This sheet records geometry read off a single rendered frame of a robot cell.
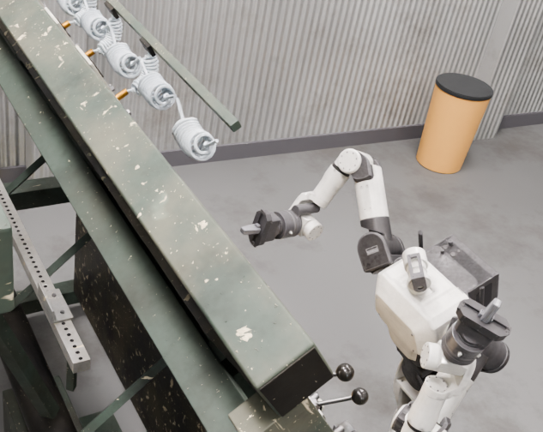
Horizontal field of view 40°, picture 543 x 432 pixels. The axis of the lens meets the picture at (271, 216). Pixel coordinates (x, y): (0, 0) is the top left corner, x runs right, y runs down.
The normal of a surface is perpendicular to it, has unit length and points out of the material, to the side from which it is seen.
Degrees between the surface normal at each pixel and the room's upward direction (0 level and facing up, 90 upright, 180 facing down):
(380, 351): 0
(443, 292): 23
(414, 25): 90
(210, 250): 34
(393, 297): 68
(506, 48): 90
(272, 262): 0
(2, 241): 90
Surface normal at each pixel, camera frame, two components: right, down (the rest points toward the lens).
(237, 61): 0.47, 0.56
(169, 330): -0.34, -0.58
